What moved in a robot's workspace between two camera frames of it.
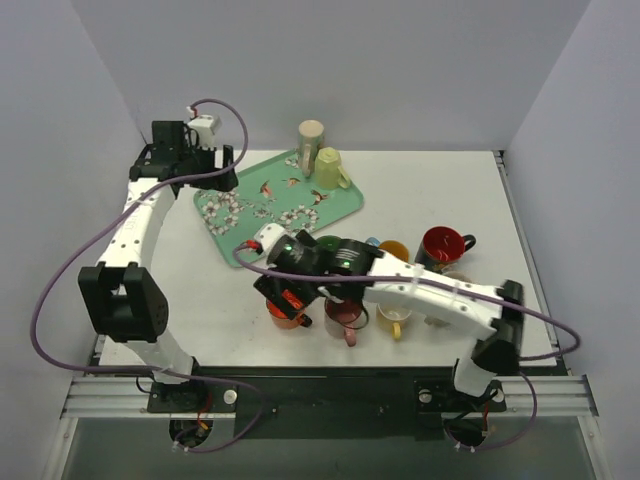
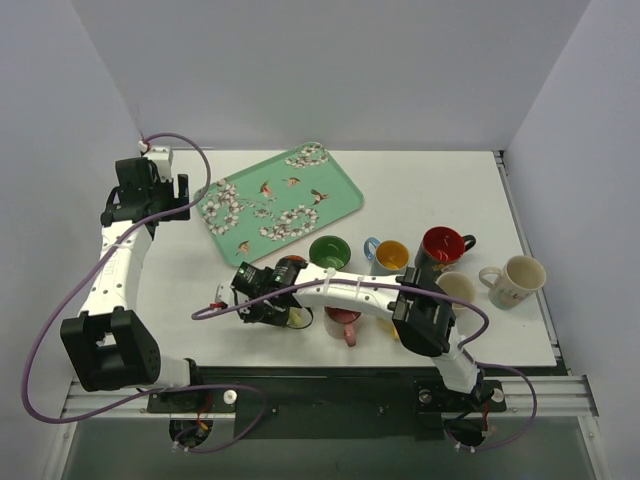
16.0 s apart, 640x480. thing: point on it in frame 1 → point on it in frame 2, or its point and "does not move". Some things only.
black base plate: x=324 y=402 does not move
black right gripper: x=279 y=288 → x=245 y=298
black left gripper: x=220 y=167 → x=181 y=195
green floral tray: x=272 y=193 does not move
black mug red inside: x=440 y=247 does not move
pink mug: x=343 y=318 does not move
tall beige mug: x=311 y=139 → x=519 y=281
